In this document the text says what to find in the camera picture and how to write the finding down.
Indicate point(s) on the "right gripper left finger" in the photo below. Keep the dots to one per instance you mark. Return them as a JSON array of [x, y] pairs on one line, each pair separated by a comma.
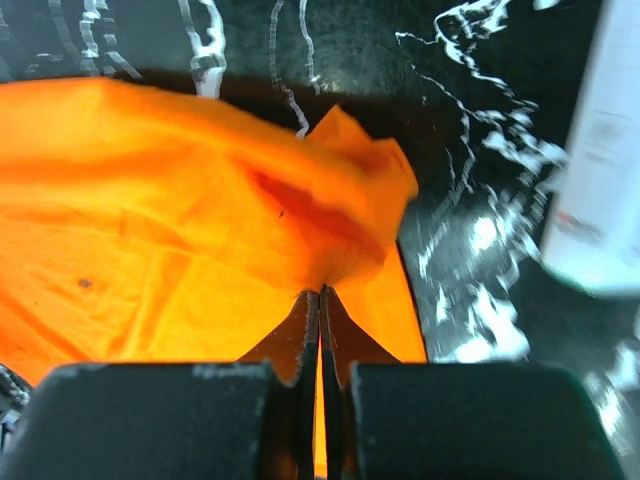
[[250, 419]]

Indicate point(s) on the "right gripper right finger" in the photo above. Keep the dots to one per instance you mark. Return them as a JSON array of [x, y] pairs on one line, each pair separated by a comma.
[[386, 419]]

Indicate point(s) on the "orange t shirt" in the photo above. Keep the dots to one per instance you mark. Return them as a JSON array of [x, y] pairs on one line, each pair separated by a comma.
[[140, 225]]

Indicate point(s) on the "green book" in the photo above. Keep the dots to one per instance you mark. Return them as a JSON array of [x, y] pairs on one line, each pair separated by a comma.
[[591, 236]]

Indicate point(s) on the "black marble pattern mat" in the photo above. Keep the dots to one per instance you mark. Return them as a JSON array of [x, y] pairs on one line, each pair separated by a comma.
[[479, 93]]

